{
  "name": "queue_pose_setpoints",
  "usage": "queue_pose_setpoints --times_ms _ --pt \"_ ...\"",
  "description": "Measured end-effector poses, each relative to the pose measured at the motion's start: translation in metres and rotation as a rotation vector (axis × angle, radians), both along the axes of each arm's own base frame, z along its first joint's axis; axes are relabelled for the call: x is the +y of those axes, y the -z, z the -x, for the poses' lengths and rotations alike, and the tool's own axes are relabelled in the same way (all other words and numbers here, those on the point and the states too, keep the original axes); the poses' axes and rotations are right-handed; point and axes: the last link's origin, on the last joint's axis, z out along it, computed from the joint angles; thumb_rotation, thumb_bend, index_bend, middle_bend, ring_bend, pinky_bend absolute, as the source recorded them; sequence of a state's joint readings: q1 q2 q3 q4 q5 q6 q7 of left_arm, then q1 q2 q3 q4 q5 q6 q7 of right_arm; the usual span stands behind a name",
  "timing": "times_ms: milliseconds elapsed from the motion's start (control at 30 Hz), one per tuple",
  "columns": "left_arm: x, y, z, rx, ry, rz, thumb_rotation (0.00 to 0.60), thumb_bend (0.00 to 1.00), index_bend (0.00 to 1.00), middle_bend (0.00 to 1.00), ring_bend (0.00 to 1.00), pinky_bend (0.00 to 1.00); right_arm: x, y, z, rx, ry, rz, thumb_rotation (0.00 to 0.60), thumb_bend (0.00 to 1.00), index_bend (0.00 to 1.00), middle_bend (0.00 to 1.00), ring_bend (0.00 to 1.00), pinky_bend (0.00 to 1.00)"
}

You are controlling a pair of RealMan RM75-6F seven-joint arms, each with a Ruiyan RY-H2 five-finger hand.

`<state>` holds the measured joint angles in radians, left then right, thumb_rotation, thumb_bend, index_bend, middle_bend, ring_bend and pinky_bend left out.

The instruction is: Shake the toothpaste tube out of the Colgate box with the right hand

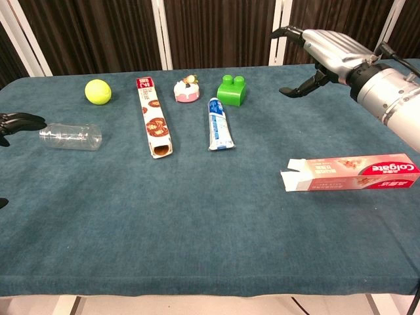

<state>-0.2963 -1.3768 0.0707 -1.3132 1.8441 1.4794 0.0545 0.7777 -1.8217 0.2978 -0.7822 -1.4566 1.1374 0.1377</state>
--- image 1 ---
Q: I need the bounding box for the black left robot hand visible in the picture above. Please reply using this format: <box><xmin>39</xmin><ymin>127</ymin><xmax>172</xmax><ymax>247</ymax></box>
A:
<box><xmin>0</xmin><ymin>112</ymin><xmax>47</xmax><ymax>210</ymax></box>

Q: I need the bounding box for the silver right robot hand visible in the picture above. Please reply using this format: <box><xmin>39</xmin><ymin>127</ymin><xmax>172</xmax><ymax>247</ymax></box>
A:
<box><xmin>270</xmin><ymin>26</ymin><xmax>382</xmax><ymax>99</ymax></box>

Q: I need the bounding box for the red Colgate toothpaste box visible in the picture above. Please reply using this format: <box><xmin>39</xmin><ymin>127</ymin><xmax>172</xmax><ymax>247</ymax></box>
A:
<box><xmin>280</xmin><ymin>152</ymin><xmax>420</xmax><ymax>192</ymax></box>

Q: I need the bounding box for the long red-white cookie box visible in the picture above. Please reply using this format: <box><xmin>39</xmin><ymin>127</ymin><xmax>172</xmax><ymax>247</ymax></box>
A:
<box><xmin>135</xmin><ymin>76</ymin><xmax>173</xmax><ymax>159</ymax></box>

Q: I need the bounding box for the dark brown pleated screen panel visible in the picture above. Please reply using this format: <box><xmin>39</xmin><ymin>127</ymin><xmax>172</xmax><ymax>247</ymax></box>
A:
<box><xmin>0</xmin><ymin>22</ymin><xmax>28</xmax><ymax>90</ymax></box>
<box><xmin>282</xmin><ymin>0</ymin><xmax>396</xmax><ymax>66</ymax></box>
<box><xmin>388</xmin><ymin>0</ymin><xmax>420</xmax><ymax>60</ymax></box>
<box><xmin>163</xmin><ymin>0</ymin><xmax>280</xmax><ymax>70</ymax></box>
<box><xmin>18</xmin><ymin>0</ymin><xmax>162</xmax><ymax>77</ymax></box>

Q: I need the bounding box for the clear plastic bottle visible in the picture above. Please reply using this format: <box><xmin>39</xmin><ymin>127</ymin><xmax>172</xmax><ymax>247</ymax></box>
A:
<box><xmin>39</xmin><ymin>123</ymin><xmax>103</xmax><ymax>152</ymax></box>

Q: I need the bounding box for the yellow tennis ball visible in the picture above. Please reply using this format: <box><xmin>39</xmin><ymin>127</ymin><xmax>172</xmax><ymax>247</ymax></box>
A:
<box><xmin>84</xmin><ymin>79</ymin><xmax>112</xmax><ymax>106</ymax></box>

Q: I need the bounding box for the green toy building block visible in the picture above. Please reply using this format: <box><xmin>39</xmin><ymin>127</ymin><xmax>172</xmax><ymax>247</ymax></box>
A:
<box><xmin>216</xmin><ymin>74</ymin><xmax>247</xmax><ymax>107</ymax></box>

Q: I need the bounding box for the blue-white toothpaste tube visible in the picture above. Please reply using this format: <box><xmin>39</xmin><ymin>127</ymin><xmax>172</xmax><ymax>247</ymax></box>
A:
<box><xmin>207</xmin><ymin>97</ymin><xmax>236</xmax><ymax>152</ymax></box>

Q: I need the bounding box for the pink toy cake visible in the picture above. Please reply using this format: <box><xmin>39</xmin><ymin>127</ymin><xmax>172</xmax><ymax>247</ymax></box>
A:
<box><xmin>173</xmin><ymin>74</ymin><xmax>201</xmax><ymax>103</ymax></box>

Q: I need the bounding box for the white table leg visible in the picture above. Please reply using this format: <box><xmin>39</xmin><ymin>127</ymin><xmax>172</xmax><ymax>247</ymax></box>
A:
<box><xmin>365</xmin><ymin>293</ymin><xmax>400</xmax><ymax>315</ymax></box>
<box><xmin>51</xmin><ymin>295</ymin><xmax>82</xmax><ymax>315</ymax></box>

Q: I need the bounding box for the teal tablecloth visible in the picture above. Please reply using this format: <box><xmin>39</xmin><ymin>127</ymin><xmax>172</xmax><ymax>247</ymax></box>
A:
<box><xmin>0</xmin><ymin>58</ymin><xmax>420</xmax><ymax>298</ymax></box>

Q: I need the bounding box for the white screen frame post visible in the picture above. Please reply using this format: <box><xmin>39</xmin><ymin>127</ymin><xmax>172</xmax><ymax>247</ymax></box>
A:
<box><xmin>150</xmin><ymin>0</ymin><xmax>174</xmax><ymax>71</ymax></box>
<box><xmin>268</xmin><ymin>0</ymin><xmax>293</xmax><ymax>66</ymax></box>
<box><xmin>377</xmin><ymin>0</ymin><xmax>410</xmax><ymax>60</ymax></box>
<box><xmin>0</xmin><ymin>0</ymin><xmax>53</xmax><ymax>78</ymax></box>

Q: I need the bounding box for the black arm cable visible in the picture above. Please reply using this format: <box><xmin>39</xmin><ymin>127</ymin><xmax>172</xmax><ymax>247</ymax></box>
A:
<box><xmin>373</xmin><ymin>41</ymin><xmax>420</xmax><ymax>72</ymax></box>

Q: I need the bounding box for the black floor cable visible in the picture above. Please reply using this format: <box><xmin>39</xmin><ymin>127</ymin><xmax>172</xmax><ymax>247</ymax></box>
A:
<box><xmin>290</xmin><ymin>296</ymin><xmax>311</xmax><ymax>315</ymax></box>

